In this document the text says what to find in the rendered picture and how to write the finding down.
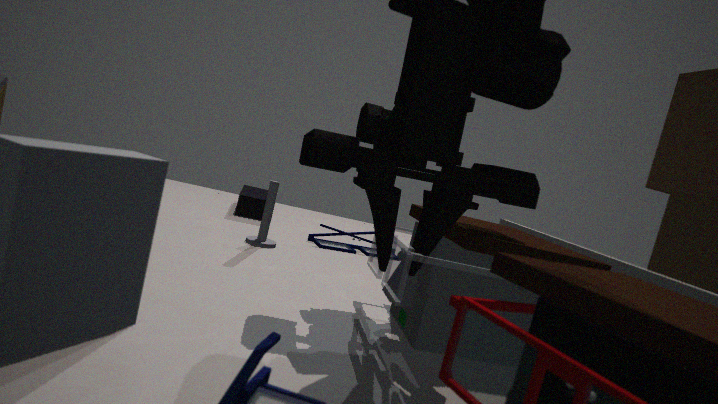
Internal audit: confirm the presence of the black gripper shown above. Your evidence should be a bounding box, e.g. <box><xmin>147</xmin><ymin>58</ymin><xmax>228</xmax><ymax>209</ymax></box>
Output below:
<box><xmin>299</xmin><ymin>73</ymin><xmax>541</xmax><ymax>272</ymax></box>

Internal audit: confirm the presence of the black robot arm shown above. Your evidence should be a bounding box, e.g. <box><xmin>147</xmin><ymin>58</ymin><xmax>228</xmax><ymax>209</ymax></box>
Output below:
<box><xmin>356</xmin><ymin>0</ymin><xmax>571</xmax><ymax>151</ymax></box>

